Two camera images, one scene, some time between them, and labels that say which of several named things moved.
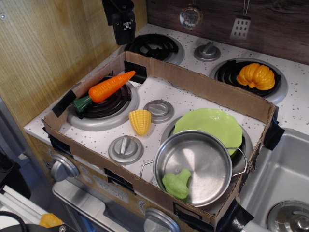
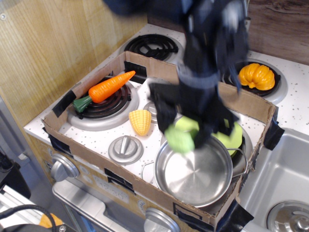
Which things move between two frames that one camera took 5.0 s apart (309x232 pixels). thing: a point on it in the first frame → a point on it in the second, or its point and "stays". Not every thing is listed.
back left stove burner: (159, 47) stays
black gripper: (119, 13) → (204, 105)
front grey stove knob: (125, 150) stays
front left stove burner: (113, 112) stays
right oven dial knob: (156, 221) stays
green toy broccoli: (176, 184) → (180, 139)
